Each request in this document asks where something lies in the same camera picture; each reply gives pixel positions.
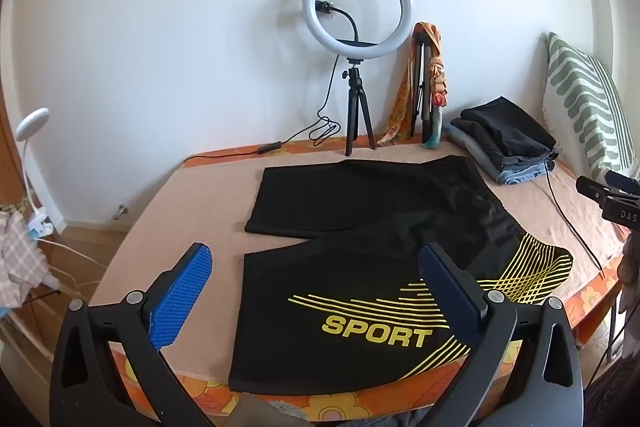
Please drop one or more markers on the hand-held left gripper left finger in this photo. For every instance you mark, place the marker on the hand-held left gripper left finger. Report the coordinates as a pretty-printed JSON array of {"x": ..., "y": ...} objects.
[{"x": 182, "y": 292}]

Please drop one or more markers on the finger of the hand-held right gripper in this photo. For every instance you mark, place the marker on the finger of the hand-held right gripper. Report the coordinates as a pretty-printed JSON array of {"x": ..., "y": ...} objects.
[
  {"x": 592, "y": 189},
  {"x": 622, "y": 181}
]

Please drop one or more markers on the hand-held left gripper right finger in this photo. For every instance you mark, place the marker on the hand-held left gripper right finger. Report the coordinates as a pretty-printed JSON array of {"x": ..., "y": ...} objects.
[{"x": 450, "y": 292}]

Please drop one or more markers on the black pants with yellow print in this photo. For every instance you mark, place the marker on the black pants with yellow print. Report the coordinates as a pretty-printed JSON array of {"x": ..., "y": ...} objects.
[{"x": 350, "y": 217}]

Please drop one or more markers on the beige blanket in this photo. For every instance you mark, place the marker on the beige blanket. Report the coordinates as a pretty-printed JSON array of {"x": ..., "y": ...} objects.
[{"x": 200, "y": 207}]

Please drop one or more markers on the green striped white pillow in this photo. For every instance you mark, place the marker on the green striped white pillow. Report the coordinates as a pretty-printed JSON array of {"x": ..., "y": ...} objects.
[{"x": 580, "y": 97}]

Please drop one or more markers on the black folded garment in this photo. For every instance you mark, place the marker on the black folded garment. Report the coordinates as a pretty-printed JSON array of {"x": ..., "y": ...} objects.
[{"x": 505, "y": 122}]

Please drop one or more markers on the grey folded garment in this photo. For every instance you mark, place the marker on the grey folded garment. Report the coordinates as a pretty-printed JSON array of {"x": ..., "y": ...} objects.
[{"x": 472, "y": 142}]

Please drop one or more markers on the plaid cloth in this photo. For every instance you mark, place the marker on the plaid cloth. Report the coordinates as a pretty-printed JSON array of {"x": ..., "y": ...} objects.
[{"x": 17, "y": 262}]

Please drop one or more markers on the knotted peach and teal scarf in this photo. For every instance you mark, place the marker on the knotted peach and teal scarf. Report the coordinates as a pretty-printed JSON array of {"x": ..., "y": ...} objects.
[{"x": 439, "y": 79}]

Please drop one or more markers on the folded tripod with orange scarf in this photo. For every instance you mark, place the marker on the folded tripod with orange scarf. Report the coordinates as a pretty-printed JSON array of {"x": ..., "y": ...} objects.
[{"x": 400, "y": 107}]

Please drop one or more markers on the silver folded tripod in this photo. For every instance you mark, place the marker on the silver folded tripod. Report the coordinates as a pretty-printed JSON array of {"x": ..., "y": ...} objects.
[{"x": 424, "y": 72}]

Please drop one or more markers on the black mini tripod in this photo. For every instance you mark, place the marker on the black mini tripod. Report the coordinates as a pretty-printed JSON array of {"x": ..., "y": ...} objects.
[{"x": 356, "y": 97}]

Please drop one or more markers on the white clamp lamp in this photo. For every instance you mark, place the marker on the white clamp lamp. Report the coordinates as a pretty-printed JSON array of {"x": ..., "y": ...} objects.
[{"x": 32, "y": 119}]

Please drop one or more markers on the small metal wall fitting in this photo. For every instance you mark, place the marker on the small metal wall fitting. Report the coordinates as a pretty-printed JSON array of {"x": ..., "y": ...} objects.
[{"x": 120, "y": 210}]

